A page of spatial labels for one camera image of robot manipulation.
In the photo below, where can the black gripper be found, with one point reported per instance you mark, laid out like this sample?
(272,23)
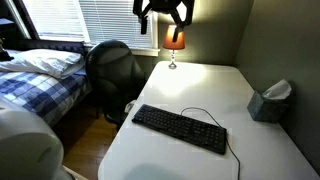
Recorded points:
(165,6)

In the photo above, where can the black computer keyboard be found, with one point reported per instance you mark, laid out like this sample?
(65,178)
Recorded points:
(180,128)

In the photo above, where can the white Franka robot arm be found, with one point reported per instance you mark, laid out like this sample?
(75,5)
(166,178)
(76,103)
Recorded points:
(26,146)

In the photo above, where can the orange shade table lamp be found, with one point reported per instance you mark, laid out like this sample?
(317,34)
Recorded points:
(168,41)

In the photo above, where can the white window sill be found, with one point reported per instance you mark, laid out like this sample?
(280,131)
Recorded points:
(146,52)

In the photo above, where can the wide white window blind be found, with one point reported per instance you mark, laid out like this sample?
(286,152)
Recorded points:
(113,20)

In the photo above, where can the black office chair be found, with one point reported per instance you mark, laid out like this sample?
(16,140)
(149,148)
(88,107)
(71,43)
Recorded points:
(113,73)

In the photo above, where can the small white object by chair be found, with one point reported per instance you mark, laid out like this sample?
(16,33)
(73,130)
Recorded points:
(129,106)

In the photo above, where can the dark patterned headboard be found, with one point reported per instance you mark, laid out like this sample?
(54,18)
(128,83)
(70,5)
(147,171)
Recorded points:
(63,46)

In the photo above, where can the narrow white window blind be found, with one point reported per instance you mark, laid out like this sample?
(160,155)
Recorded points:
(53,18)

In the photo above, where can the white pillow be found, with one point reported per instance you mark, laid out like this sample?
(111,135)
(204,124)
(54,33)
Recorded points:
(43,61)

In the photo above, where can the white tissue sheet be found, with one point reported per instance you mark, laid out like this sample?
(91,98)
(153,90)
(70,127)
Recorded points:
(277,90)

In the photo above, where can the grey tissue box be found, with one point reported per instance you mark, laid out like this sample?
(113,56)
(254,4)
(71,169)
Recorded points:
(265,110)

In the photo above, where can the dark slanted wooden beam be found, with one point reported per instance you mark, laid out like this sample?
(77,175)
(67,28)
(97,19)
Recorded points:
(25,18)

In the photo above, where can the blue plaid bed blanket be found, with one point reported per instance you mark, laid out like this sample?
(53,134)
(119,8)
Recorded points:
(36,91)

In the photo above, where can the dark object beside pillow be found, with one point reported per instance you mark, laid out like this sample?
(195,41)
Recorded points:
(4,53)

